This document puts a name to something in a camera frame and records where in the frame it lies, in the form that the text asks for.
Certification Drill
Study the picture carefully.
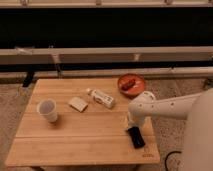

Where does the black eraser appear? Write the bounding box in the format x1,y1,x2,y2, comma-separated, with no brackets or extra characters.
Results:
128,127,145,149

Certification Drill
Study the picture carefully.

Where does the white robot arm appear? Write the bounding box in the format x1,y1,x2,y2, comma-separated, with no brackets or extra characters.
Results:
128,88,213,171

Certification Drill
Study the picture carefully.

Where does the small white bottle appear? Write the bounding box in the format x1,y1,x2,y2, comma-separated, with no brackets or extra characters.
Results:
86,88,115,109

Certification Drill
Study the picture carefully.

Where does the orange bowl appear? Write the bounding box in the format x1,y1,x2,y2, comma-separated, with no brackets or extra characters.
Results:
117,73,146,98

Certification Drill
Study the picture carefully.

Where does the beige sponge block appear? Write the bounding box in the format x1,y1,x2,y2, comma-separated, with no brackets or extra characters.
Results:
68,97,88,112

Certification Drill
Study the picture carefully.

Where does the wooden board table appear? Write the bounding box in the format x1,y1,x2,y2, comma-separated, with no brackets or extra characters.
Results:
5,78,160,167

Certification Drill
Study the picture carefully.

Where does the black bracket on wall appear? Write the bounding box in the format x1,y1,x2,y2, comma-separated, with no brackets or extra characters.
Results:
22,71,35,87

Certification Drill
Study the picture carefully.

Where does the black cable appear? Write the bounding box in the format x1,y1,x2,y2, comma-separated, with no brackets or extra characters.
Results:
164,150,183,171

